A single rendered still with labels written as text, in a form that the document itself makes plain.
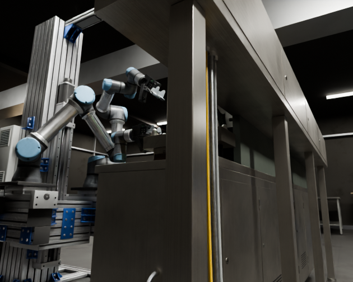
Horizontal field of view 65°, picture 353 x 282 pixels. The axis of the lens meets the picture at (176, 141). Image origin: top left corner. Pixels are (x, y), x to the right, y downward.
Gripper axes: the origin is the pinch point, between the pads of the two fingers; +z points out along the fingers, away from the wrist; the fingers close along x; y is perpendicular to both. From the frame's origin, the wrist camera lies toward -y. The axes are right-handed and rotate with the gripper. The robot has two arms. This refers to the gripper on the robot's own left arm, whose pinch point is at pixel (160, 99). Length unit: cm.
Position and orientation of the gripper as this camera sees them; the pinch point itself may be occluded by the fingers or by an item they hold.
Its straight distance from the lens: 164.2
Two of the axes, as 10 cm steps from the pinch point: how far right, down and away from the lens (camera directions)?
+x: 5.3, 2.0, 8.2
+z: 6.4, 5.5, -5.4
